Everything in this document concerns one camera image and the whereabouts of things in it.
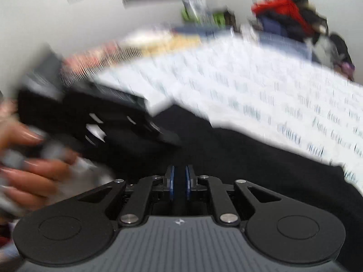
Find black pants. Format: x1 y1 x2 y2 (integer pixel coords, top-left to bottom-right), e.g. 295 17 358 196
106 106 362 220

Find person's left hand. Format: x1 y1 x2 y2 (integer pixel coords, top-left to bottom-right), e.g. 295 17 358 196
1 98 79 211

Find colourful patterned bedding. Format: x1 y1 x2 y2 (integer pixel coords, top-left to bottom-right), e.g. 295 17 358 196
60 29 201 82

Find white bedspread with blue script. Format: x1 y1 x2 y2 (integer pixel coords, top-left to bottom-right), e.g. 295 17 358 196
95 37 362 189

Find green plastic basket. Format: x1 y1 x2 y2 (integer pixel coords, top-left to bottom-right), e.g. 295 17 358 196
181 7 237 31

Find pile of mixed clothes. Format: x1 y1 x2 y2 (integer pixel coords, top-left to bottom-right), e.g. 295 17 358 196
251 0 355 82

